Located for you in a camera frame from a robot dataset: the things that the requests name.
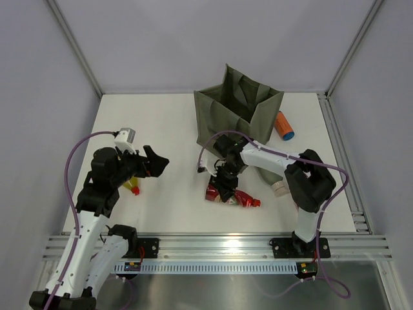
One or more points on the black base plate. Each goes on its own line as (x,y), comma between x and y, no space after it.
(296,248)
(147,248)

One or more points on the orange bottle blue base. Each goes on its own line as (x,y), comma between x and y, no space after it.
(283,127)

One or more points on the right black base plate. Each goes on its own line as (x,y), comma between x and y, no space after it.
(296,248)

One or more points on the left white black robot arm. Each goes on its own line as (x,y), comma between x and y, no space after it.
(81,272)

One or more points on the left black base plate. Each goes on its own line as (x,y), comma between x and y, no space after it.
(147,248)

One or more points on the aluminium frame post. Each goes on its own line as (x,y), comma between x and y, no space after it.
(361,34)
(70,38)

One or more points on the yellow bottle red cap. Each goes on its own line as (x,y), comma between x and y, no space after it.
(133,185)

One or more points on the white slotted cable duct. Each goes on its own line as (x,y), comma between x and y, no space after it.
(205,268)

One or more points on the green bottle beige cap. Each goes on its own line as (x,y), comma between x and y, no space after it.
(275,181)

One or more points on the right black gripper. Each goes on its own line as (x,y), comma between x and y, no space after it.
(224,186)

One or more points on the green canvas bag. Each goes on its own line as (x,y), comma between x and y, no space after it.
(238,103)

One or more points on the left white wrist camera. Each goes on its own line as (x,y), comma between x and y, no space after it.
(123,141)

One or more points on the aluminium mounting rail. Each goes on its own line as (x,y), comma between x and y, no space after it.
(256,247)

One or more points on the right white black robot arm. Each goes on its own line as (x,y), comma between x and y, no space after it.
(310,186)

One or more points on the left aluminium frame post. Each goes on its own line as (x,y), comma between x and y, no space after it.
(70,38)

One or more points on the right aluminium frame post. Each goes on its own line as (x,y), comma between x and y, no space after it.
(361,34)

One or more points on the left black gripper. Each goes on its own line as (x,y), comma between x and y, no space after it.
(153,166)

